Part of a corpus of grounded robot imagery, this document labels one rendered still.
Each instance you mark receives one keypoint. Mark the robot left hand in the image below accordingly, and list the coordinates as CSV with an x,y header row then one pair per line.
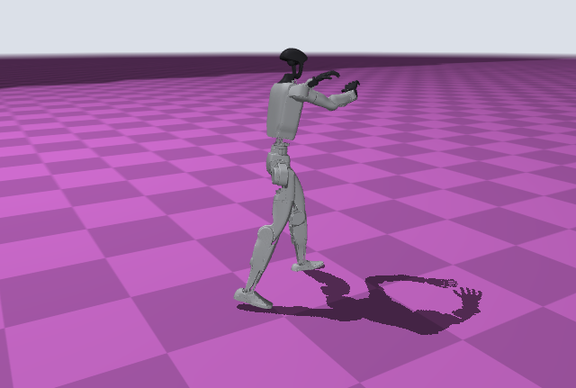
x,y
315,80

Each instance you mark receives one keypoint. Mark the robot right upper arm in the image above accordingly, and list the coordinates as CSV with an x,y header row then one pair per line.
x,y
303,93

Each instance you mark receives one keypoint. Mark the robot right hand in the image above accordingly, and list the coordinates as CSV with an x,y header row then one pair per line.
x,y
350,87

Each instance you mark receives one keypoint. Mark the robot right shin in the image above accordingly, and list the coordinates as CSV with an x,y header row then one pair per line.
x,y
263,251

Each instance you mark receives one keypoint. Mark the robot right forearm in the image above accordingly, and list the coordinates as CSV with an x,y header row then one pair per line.
x,y
344,99

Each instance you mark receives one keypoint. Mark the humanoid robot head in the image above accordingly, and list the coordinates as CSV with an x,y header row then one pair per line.
x,y
293,57

